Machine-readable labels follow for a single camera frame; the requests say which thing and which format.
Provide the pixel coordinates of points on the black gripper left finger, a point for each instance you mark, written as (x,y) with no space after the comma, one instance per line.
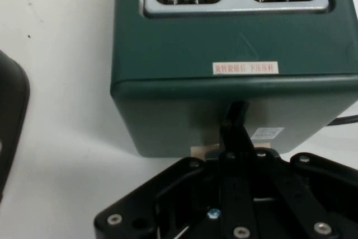
(195,194)

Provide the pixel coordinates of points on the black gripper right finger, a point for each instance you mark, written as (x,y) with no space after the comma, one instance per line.
(307,194)

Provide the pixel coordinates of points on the dark green two-slot toaster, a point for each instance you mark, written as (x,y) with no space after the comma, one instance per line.
(181,54)

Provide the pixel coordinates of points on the black single-serve coffee machine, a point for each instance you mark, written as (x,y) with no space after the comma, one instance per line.
(14,124)

